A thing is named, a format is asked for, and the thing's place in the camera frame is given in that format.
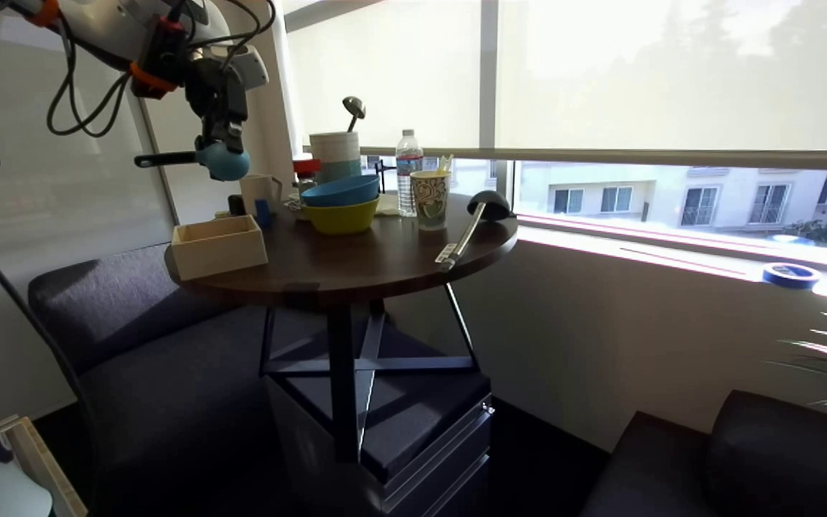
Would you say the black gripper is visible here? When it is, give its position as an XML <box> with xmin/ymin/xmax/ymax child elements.
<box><xmin>181</xmin><ymin>55</ymin><xmax>249</xmax><ymax>159</ymax></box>

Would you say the teal plastic measuring cup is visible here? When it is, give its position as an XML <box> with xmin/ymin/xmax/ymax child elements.
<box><xmin>131</xmin><ymin>136</ymin><xmax>251</xmax><ymax>183</ymax></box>

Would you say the white tall cup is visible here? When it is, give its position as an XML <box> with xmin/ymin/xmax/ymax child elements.
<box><xmin>306</xmin><ymin>129</ymin><xmax>363</xmax><ymax>167</ymax></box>

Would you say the light wooden box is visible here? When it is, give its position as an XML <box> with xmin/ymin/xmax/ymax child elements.
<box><xmin>162</xmin><ymin>213</ymin><xmax>269</xmax><ymax>285</ymax></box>

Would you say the white mug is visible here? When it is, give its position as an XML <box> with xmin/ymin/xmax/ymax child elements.
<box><xmin>237</xmin><ymin>173</ymin><xmax>287</xmax><ymax>218</ymax></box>

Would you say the small red object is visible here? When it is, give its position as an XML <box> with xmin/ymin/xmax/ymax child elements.
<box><xmin>290</xmin><ymin>156</ymin><xmax>323</xmax><ymax>182</ymax></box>

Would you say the small blue object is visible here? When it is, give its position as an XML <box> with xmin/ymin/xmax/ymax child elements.
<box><xmin>251</xmin><ymin>195</ymin><xmax>277</xmax><ymax>231</ymax></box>

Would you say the blue plastic bowl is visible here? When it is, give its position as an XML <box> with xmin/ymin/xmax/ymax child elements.
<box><xmin>296</xmin><ymin>169</ymin><xmax>381</xmax><ymax>211</ymax></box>

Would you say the black ladle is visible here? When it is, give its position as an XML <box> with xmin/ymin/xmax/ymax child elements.
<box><xmin>339</xmin><ymin>91</ymin><xmax>369</xmax><ymax>136</ymax></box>

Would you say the yellow plastic bowl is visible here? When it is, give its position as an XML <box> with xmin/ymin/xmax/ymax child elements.
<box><xmin>302</xmin><ymin>198</ymin><xmax>381</xmax><ymax>238</ymax></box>

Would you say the narrow beige roller blind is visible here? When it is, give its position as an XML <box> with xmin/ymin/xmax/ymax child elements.
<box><xmin>280</xmin><ymin>0</ymin><xmax>485</xmax><ymax>156</ymax></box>

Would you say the round dark wooden table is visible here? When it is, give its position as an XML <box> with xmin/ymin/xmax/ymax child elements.
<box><xmin>174</xmin><ymin>195</ymin><xmax>521</xmax><ymax>472</ymax></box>

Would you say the clear plastic water bottle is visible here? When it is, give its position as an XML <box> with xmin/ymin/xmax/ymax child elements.
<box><xmin>394</xmin><ymin>127</ymin><xmax>427</xmax><ymax>218</ymax></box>

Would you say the white glass board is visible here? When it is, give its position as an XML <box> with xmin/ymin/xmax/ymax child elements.
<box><xmin>0</xmin><ymin>0</ymin><xmax>181</xmax><ymax>291</ymax></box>

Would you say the dark navy sofa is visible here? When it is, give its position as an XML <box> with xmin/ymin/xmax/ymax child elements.
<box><xmin>25</xmin><ymin>242</ymin><xmax>339</xmax><ymax>517</ymax></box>

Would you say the white building outside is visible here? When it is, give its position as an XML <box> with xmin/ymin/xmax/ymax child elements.
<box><xmin>516</xmin><ymin>162</ymin><xmax>827</xmax><ymax>242</ymax></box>

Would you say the wide beige roller blind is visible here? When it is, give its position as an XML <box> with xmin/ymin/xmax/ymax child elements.
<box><xmin>494</xmin><ymin>0</ymin><xmax>827</xmax><ymax>156</ymax></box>

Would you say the blue tape roll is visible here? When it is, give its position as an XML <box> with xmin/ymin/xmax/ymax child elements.
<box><xmin>761</xmin><ymin>261</ymin><xmax>821</xmax><ymax>292</ymax></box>

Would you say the black upholstered chair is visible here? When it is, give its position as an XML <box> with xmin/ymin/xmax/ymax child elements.
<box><xmin>579</xmin><ymin>387</ymin><xmax>827</xmax><ymax>517</ymax></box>

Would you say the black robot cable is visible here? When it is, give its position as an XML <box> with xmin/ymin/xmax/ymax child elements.
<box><xmin>0</xmin><ymin>0</ymin><xmax>277</xmax><ymax>517</ymax></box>

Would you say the black long-handled dish brush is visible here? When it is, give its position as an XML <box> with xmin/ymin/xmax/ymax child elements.
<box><xmin>432</xmin><ymin>186</ymin><xmax>516</xmax><ymax>271</ymax></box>

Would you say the light wooden frame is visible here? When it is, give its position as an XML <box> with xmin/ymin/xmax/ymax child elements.
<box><xmin>0</xmin><ymin>412</ymin><xmax>91</xmax><ymax>517</ymax></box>

